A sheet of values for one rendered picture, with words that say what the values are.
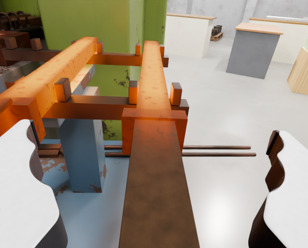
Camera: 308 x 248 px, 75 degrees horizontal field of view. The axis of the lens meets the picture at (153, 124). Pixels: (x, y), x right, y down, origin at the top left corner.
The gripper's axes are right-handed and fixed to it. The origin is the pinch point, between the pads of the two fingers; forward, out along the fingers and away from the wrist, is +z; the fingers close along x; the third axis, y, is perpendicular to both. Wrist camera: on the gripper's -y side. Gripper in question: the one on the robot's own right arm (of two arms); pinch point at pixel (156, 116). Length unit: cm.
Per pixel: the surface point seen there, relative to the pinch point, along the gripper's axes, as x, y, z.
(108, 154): -9.5, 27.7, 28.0
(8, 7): -62, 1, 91
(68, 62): -10.7, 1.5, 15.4
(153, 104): -0.1, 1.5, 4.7
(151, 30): 1, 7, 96
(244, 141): 93, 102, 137
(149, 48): -0.5, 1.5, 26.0
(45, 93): -10.0, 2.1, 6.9
